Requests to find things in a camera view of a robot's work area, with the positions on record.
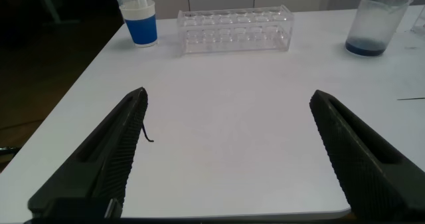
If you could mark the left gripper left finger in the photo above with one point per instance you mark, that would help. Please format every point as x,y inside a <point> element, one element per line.
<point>99,164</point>

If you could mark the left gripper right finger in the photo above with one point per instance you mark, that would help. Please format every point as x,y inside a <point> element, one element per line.
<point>368,164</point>

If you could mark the clear glass beaker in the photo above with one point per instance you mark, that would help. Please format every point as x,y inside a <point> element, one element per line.
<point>365,48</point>

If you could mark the black loose thread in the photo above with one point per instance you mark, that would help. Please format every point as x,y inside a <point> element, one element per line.
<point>146,136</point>

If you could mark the metal floor leg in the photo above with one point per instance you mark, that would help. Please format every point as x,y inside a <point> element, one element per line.
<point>8,150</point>

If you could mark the blue white paper cup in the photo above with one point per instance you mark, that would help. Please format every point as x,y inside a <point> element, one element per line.
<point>142,29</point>

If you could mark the white standing desk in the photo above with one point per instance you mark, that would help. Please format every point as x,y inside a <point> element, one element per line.
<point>50,4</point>

